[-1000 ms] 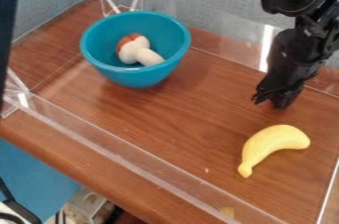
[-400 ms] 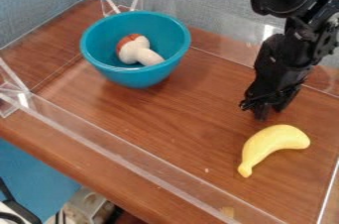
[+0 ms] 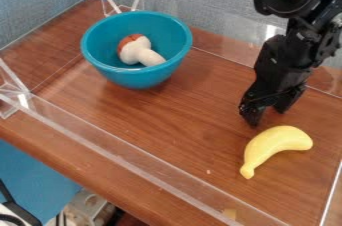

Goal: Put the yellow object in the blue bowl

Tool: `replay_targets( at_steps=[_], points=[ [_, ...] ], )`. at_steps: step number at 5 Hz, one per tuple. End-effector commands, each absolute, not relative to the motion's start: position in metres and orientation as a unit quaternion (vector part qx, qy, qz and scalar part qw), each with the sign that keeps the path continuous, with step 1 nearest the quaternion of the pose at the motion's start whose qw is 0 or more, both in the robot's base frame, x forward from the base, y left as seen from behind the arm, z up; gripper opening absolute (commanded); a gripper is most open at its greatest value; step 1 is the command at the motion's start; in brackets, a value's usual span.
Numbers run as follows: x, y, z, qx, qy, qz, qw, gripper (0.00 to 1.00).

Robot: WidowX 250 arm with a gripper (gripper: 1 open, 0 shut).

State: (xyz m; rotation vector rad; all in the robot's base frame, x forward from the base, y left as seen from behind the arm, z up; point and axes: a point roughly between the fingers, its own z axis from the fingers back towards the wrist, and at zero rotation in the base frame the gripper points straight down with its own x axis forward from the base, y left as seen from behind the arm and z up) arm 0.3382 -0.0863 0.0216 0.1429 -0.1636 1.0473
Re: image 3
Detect black cable bottom left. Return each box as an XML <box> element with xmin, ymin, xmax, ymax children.
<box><xmin>0</xmin><ymin>179</ymin><xmax>44</xmax><ymax>226</ymax></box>

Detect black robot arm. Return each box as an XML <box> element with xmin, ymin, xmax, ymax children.
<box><xmin>239</xmin><ymin>0</ymin><xmax>342</xmax><ymax>126</ymax></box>

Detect white brown toy mushroom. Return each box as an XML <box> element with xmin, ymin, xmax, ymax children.
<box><xmin>117</xmin><ymin>34</ymin><xmax>165</xmax><ymax>67</ymax></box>

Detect yellow toy banana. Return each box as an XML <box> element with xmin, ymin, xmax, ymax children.
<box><xmin>239</xmin><ymin>125</ymin><xmax>314</xmax><ymax>179</ymax></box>

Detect clear acrylic barrier wall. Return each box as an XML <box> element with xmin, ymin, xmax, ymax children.
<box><xmin>0</xmin><ymin>0</ymin><xmax>342</xmax><ymax>226</ymax></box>

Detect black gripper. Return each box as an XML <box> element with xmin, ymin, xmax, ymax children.
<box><xmin>239</xmin><ymin>33</ymin><xmax>322</xmax><ymax>127</ymax></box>

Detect grey metal bracket under table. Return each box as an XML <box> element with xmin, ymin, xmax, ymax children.
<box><xmin>53</xmin><ymin>189</ymin><xmax>116</xmax><ymax>226</ymax></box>

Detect blue plastic bowl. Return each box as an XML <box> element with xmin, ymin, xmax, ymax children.
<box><xmin>80</xmin><ymin>11</ymin><xmax>192</xmax><ymax>89</ymax></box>

